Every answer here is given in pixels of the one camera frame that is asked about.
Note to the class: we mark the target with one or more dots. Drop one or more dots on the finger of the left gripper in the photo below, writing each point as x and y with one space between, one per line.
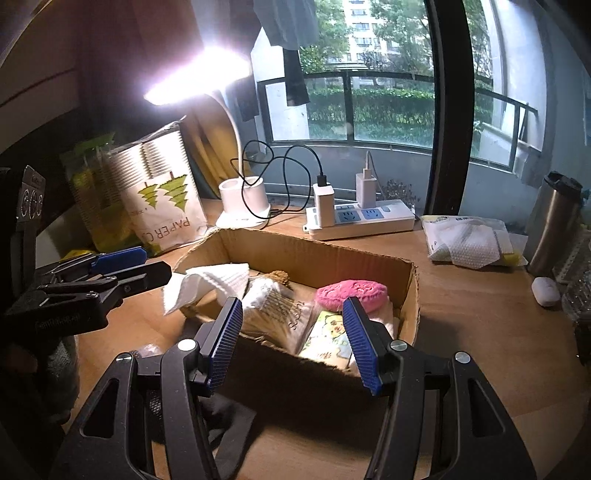
111 286
106 260

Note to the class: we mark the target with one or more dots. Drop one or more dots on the brown cardboard box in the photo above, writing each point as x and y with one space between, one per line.
267 378

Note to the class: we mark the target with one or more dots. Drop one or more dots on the white power strip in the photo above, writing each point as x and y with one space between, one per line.
351 221

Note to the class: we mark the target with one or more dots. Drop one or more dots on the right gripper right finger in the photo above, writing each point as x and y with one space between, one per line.
474 435

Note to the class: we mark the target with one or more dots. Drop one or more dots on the steel thermos tumbler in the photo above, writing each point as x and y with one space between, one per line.
552 222

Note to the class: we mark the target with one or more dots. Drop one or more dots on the white earbuds case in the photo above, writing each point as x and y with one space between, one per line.
545 291

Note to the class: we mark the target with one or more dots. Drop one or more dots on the brown fuzzy plush toy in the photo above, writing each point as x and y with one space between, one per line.
278 276

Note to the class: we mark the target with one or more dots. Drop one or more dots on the white waffle cloth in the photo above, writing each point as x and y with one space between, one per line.
226 280

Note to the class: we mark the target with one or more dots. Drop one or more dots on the paper cup package bag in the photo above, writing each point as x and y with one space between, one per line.
154 180

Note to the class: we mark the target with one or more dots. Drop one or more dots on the clear plastic water bottle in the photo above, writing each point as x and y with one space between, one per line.
576 301

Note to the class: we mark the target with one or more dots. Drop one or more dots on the grey black sock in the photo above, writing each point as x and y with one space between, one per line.
228 427

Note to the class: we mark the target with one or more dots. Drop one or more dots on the yellow green small packet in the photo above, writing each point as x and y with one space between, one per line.
327 342

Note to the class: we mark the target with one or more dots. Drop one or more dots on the white charger with black cable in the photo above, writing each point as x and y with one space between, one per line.
324 201

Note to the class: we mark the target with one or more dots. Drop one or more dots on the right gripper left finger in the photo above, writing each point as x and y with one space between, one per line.
140 400

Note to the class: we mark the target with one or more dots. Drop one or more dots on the pink plush toy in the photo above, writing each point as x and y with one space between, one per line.
371 294

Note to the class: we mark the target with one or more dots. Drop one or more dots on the white tissue pack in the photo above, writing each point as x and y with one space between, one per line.
470 242

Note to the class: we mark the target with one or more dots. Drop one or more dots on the green yellow snack bag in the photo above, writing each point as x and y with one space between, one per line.
96 196

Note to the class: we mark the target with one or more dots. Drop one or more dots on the white desk lamp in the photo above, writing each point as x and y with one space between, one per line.
213 139

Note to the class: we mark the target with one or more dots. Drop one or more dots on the black balcony railing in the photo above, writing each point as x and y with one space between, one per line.
359 107

